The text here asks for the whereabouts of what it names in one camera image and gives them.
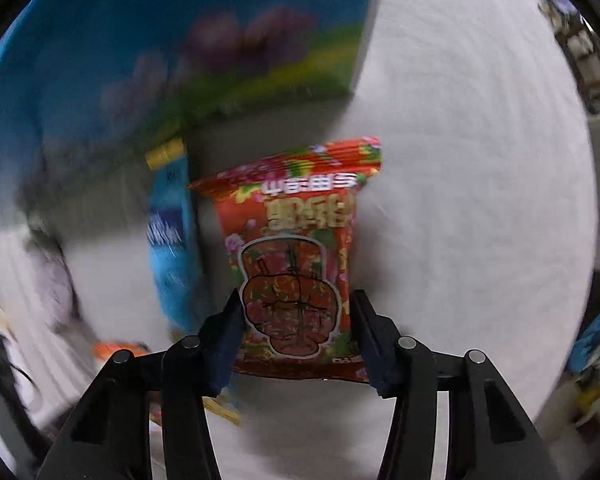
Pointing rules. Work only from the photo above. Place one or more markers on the red snack packet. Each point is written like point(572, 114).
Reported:
point(290, 260)

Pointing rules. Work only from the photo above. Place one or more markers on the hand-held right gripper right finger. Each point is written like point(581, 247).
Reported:
point(375, 350)

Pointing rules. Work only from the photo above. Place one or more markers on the blue printed box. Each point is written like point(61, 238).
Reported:
point(155, 55)

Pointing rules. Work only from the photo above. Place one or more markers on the orange snack packet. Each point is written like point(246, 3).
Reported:
point(120, 349)

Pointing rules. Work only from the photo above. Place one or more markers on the blue snack packet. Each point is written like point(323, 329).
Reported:
point(172, 255)

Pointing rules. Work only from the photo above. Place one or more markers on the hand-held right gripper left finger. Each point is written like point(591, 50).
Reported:
point(226, 347)

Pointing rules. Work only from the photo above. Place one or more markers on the blue cloth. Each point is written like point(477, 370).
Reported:
point(597, 342)

